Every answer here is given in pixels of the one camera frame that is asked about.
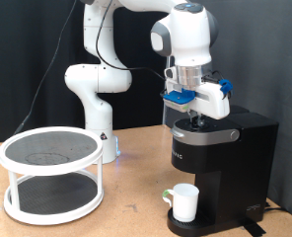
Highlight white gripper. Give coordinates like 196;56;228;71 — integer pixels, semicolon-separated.
186;81;232;128

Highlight black Keurig coffee machine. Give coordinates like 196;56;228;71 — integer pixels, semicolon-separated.
166;105;280;237

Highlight white mug green-taped handle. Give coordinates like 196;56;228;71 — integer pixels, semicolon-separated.
162;183;200;223

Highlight dark grey partition panel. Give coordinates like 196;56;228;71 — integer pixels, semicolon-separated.
165;0;292;223

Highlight black tape strip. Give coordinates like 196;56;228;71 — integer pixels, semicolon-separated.
241;220;267;237

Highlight white two-tier turntable shelf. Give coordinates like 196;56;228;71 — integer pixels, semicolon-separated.
0;125;105;226

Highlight black curtain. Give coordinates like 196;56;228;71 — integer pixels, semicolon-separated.
0;0;171;143

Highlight white wrist camera blue mount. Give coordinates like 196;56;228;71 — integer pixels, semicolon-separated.
162;88;197;115

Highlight blue cable clip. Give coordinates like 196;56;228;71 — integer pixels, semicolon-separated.
218;78;235;100

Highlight black power cord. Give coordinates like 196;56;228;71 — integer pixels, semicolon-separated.
263;201;288;213

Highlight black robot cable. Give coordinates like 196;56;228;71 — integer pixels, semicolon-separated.
0;0;169;164

